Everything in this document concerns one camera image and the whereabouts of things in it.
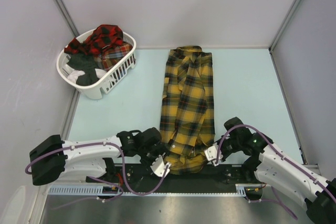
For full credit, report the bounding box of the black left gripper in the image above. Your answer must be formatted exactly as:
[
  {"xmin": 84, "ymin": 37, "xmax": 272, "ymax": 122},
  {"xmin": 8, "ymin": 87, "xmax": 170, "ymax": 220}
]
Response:
[{"xmin": 138, "ymin": 142, "xmax": 170, "ymax": 171}]

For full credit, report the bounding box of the yellow plaid long sleeve shirt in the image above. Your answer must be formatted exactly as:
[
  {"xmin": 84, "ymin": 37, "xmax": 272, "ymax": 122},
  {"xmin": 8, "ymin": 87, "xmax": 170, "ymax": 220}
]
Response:
[{"xmin": 160, "ymin": 46, "xmax": 215, "ymax": 175}]

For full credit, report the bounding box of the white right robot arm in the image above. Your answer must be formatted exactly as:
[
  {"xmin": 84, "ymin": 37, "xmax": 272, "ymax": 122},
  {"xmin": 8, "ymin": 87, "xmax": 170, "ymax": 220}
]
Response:
[{"xmin": 208, "ymin": 117, "xmax": 335, "ymax": 223}]

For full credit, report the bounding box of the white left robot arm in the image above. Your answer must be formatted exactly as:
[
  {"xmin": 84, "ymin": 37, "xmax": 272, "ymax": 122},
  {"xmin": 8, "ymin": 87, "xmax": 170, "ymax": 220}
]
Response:
[{"xmin": 25, "ymin": 127, "xmax": 171, "ymax": 186}]

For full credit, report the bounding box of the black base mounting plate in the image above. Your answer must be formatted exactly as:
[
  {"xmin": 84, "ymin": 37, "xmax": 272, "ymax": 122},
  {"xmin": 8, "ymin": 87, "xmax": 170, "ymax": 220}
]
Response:
[{"xmin": 86, "ymin": 163, "xmax": 274, "ymax": 194}]

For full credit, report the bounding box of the red tan plaid shirt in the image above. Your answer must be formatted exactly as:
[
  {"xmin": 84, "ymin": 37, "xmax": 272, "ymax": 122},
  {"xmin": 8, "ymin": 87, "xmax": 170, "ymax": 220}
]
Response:
[{"xmin": 97, "ymin": 42, "xmax": 133, "ymax": 71}]

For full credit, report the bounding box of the white plastic laundry basket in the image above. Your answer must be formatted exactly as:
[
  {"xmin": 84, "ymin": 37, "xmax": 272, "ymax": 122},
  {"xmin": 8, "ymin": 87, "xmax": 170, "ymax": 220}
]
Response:
[{"xmin": 56, "ymin": 25, "xmax": 136, "ymax": 100}]

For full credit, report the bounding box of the white garment in basket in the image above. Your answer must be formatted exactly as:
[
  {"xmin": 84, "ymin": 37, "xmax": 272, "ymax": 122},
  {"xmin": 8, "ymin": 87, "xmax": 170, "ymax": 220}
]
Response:
[{"xmin": 67, "ymin": 70, "xmax": 85, "ymax": 83}]

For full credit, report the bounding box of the dark grey garment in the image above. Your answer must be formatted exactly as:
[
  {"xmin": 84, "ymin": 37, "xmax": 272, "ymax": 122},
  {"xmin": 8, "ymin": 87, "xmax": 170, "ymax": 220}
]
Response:
[{"xmin": 67, "ymin": 54, "xmax": 107, "ymax": 86}]

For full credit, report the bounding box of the red black checkered shirt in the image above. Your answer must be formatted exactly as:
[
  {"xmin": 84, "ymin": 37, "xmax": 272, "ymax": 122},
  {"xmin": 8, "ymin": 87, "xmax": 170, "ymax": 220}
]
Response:
[{"xmin": 64, "ymin": 25, "xmax": 123, "ymax": 56}]

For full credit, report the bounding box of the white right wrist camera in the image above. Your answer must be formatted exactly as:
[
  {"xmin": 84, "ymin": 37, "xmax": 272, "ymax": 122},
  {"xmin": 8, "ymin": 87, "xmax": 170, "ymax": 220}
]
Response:
[{"xmin": 204, "ymin": 143, "xmax": 223, "ymax": 167}]

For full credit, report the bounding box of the white cable duct rail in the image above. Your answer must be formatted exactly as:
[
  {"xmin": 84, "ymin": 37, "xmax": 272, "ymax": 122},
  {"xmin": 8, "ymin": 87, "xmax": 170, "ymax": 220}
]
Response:
[{"xmin": 47, "ymin": 184, "xmax": 264, "ymax": 199}]

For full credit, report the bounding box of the aluminium frame rail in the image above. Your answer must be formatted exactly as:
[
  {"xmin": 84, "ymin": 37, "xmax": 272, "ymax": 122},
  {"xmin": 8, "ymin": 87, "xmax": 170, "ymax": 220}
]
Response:
[{"xmin": 303, "ymin": 164, "xmax": 321, "ymax": 175}]

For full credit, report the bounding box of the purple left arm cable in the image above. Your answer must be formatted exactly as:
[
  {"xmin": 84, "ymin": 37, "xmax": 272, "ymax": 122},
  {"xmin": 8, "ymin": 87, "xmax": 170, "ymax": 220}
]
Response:
[{"xmin": 25, "ymin": 141, "xmax": 171, "ymax": 204}]

